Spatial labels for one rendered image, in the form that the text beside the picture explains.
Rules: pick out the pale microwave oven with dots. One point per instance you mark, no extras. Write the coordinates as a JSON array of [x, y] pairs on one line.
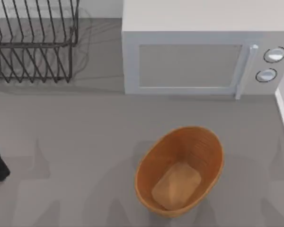
[[203, 21]]

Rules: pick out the small white microwave knob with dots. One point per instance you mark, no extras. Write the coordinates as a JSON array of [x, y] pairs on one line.
[[265, 75]]

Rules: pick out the pale microwave door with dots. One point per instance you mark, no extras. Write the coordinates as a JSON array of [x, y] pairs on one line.
[[189, 66]]

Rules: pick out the large white microwave knob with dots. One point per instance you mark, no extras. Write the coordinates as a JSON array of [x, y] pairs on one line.
[[274, 54]]

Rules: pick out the brown wicker basket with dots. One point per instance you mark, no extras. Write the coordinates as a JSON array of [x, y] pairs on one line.
[[198, 146]]

